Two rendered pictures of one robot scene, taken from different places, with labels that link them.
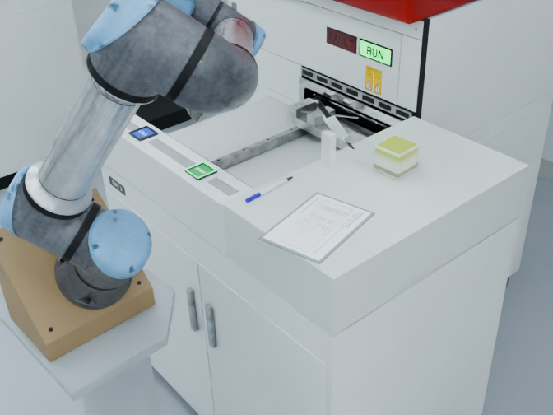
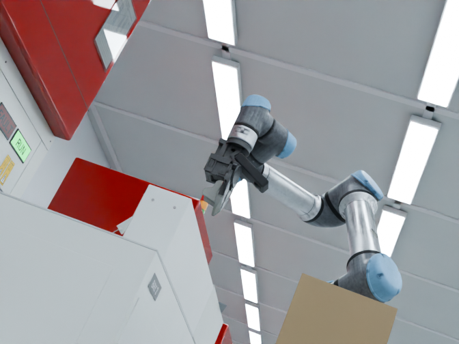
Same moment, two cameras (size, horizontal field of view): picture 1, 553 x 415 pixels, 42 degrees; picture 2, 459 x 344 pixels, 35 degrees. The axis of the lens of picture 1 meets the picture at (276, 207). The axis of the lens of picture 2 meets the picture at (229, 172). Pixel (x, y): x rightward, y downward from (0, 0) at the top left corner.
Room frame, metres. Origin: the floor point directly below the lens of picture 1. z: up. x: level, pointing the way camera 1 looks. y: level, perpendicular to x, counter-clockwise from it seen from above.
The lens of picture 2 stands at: (2.50, 1.56, 0.45)
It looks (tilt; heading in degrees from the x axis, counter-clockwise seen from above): 24 degrees up; 233
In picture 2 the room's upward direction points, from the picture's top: 24 degrees clockwise
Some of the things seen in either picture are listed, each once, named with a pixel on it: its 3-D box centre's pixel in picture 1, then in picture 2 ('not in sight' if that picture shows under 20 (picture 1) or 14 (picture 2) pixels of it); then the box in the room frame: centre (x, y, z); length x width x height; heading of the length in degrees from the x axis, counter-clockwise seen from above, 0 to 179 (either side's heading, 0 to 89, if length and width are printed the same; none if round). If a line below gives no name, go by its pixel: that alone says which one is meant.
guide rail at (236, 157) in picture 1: (256, 149); not in sight; (1.78, 0.05, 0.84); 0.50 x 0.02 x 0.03; 129
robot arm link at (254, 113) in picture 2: not in sight; (253, 117); (1.45, 0.16, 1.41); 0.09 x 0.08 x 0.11; 174
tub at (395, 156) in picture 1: (396, 157); not in sight; (1.42, -0.28, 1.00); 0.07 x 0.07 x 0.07; 42
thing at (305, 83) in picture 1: (350, 113); not in sight; (1.87, -0.23, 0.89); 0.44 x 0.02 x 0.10; 39
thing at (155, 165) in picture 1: (174, 177); (173, 269); (1.55, 0.25, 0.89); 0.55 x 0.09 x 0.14; 39
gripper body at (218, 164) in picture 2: not in sight; (227, 163); (1.46, 0.16, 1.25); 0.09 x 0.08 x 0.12; 129
